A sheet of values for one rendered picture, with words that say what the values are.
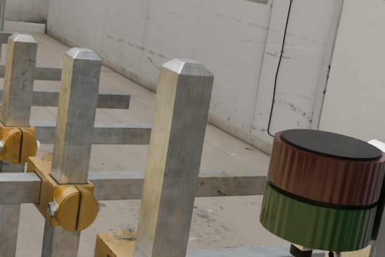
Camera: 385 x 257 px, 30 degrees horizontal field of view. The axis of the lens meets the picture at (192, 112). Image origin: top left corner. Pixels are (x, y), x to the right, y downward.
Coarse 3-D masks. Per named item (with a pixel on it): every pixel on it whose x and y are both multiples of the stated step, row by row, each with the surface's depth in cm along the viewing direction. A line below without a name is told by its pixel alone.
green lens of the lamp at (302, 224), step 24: (264, 192) 39; (264, 216) 38; (288, 216) 36; (312, 216) 36; (336, 216) 36; (360, 216) 36; (288, 240) 36; (312, 240) 36; (336, 240) 36; (360, 240) 37
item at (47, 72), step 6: (0, 66) 158; (36, 66) 162; (42, 66) 163; (48, 66) 164; (54, 66) 165; (60, 66) 167; (0, 72) 158; (36, 72) 162; (42, 72) 163; (48, 72) 163; (54, 72) 164; (60, 72) 165; (36, 78) 162; (42, 78) 163; (48, 78) 164; (54, 78) 164; (60, 78) 165
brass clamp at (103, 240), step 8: (112, 232) 72; (136, 232) 73; (96, 240) 72; (104, 240) 70; (112, 240) 70; (120, 240) 71; (96, 248) 72; (104, 248) 70; (112, 248) 69; (120, 248) 69; (128, 248) 69; (96, 256) 72; (104, 256) 70; (112, 256) 68; (120, 256) 67; (128, 256) 67
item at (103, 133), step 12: (36, 132) 112; (48, 132) 113; (96, 132) 117; (108, 132) 118; (120, 132) 119; (132, 132) 120; (144, 132) 122; (120, 144) 120; (132, 144) 121; (144, 144) 122
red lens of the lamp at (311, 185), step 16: (272, 160) 38; (288, 160) 36; (304, 160) 36; (320, 160) 35; (336, 160) 35; (384, 160) 36; (272, 176) 37; (288, 176) 36; (304, 176) 36; (320, 176) 35; (336, 176) 35; (352, 176) 35; (368, 176) 36; (304, 192) 36; (320, 192) 35; (336, 192) 35; (352, 192) 35; (368, 192) 36
